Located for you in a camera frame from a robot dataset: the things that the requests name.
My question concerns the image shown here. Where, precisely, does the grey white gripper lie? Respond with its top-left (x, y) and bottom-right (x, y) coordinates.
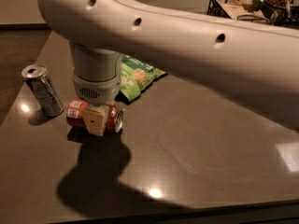
top-left (69, 42), bottom-right (122, 136)

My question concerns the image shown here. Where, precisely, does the red coke can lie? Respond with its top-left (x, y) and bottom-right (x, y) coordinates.
top-left (66, 99), bottom-right (123, 136)

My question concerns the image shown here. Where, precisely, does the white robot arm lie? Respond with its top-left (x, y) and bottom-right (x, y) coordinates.
top-left (37, 0), bottom-right (299, 130)

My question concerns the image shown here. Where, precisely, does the silver redbull can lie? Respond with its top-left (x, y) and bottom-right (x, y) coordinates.
top-left (21, 63), bottom-right (64, 117)

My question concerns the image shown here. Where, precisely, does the green chip bag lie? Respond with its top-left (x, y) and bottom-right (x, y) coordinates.
top-left (120, 56), bottom-right (165, 102)

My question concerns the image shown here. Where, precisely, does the clear glass jar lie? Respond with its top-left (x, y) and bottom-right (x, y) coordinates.
top-left (235, 14), bottom-right (272, 24)

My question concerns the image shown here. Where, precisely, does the black wire basket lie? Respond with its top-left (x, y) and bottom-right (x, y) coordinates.
top-left (206, 0), bottom-right (278, 23)

